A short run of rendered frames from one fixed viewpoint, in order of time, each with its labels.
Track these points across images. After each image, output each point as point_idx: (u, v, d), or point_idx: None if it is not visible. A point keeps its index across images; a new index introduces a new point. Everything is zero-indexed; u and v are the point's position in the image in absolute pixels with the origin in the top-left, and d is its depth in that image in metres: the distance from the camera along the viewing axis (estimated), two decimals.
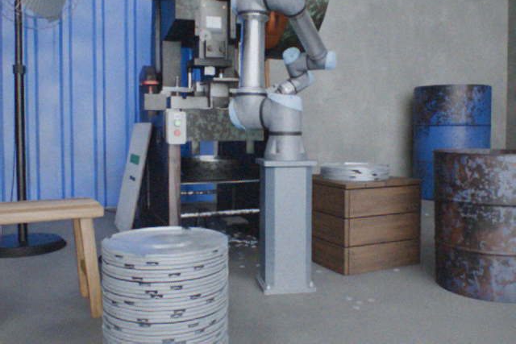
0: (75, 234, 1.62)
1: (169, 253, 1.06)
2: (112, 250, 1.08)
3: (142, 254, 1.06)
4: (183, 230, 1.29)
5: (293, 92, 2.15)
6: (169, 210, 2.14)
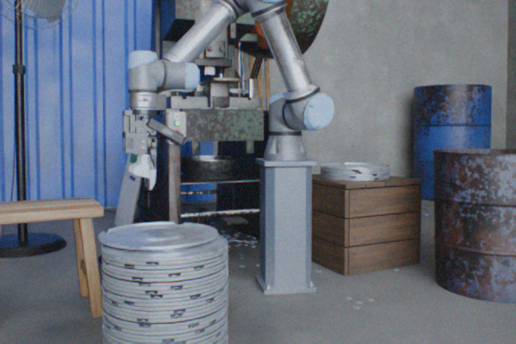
0: (75, 234, 1.62)
1: (162, 245, 1.13)
2: (109, 243, 1.15)
3: (136, 246, 1.13)
4: (176, 225, 1.36)
5: (154, 95, 1.33)
6: (169, 210, 2.14)
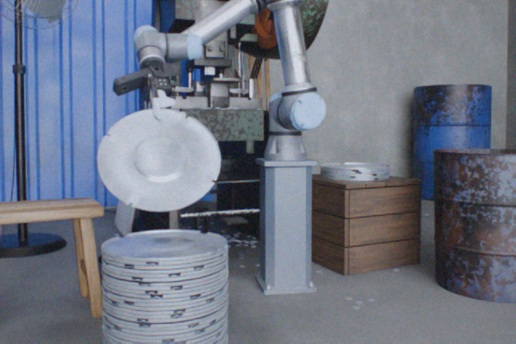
0: (75, 234, 1.62)
1: (159, 199, 1.14)
2: (106, 179, 1.14)
3: (133, 196, 1.13)
4: (182, 122, 1.27)
5: None
6: (169, 210, 2.14)
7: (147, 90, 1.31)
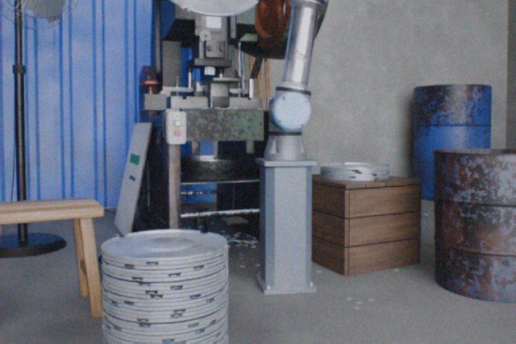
0: (75, 234, 1.62)
1: (210, 7, 1.26)
2: None
3: (188, 3, 1.25)
4: None
5: None
6: (169, 210, 2.14)
7: None
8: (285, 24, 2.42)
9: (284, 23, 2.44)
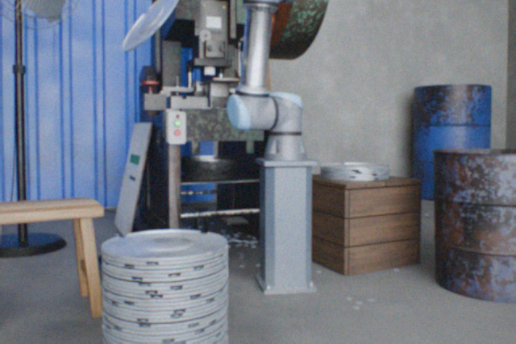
0: (75, 234, 1.62)
1: (132, 44, 1.74)
2: (128, 37, 1.85)
3: (127, 44, 1.78)
4: None
5: None
6: (169, 210, 2.14)
7: None
8: None
9: None
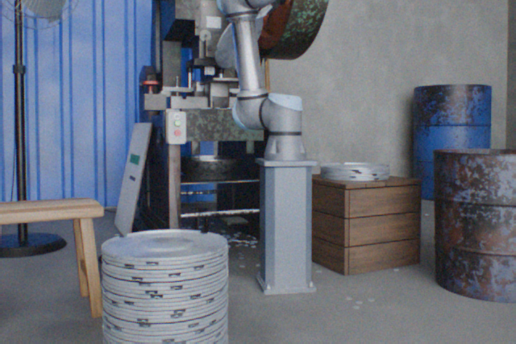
0: (75, 234, 1.62)
1: (226, 62, 2.21)
2: None
3: (235, 61, 2.26)
4: None
5: None
6: (169, 210, 2.14)
7: None
8: None
9: None
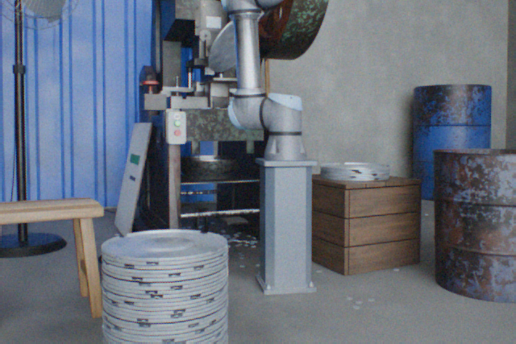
0: (75, 234, 1.62)
1: (220, 66, 2.27)
2: None
3: (227, 65, 2.32)
4: None
5: None
6: (169, 210, 2.14)
7: None
8: (279, 35, 2.50)
9: (277, 33, 2.51)
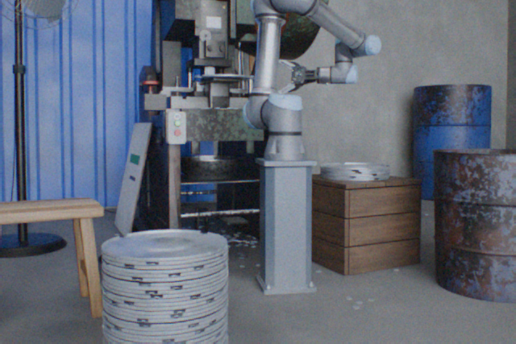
0: (75, 234, 1.62)
1: (204, 77, 2.28)
2: None
3: None
4: (245, 76, 2.15)
5: None
6: (169, 210, 2.14)
7: None
8: None
9: None
